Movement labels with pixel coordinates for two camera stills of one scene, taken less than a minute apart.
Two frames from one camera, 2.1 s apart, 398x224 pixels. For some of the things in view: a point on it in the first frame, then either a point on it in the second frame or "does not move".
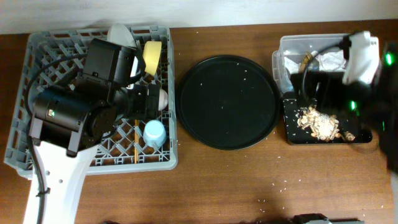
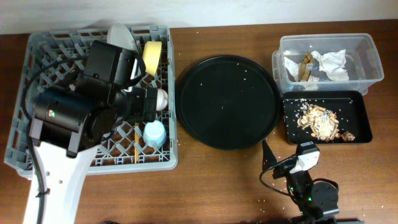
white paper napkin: (332, 61) does not move
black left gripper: (140, 111) does not move
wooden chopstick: (136, 141) does not move
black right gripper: (328, 79) -> (269, 160)
